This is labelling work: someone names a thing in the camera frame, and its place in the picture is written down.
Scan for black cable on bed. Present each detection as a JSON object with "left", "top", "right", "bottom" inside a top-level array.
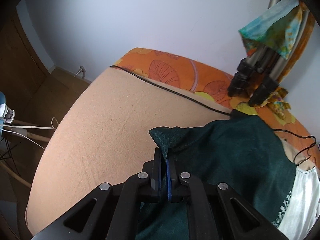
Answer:
[{"left": 108, "top": 65, "right": 320, "bottom": 165}]

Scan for wooden wardrobe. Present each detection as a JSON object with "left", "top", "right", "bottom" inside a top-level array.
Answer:
[{"left": 1, "top": 10, "right": 49, "bottom": 101}]

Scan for white cables at bedside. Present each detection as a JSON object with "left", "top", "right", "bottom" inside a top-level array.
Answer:
[{"left": 0, "top": 116, "right": 60, "bottom": 151}]

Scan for blue white bedside device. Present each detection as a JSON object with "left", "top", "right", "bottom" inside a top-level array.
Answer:
[{"left": 0, "top": 92, "right": 15, "bottom": 128}]

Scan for colourful cloth on tripod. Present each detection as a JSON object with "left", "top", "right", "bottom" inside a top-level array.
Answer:
[{"left": 239, "top": 0, "right": 305, "bottom": 60}]

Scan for orange floral bedsheet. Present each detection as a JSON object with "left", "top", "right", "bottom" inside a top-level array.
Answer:
[{"left": 115, "top": 48, "right": 319, "bottom": 166}]

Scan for beige blanket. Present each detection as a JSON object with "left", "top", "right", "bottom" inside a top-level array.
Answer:
[{"left": 25, "top": 68, "right": 229, "bottom": 235}]

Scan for green and white patterned garment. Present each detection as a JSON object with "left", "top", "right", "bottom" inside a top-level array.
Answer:
[{"left": 149, "top": 115, "right": 319, "bottom": 239}]

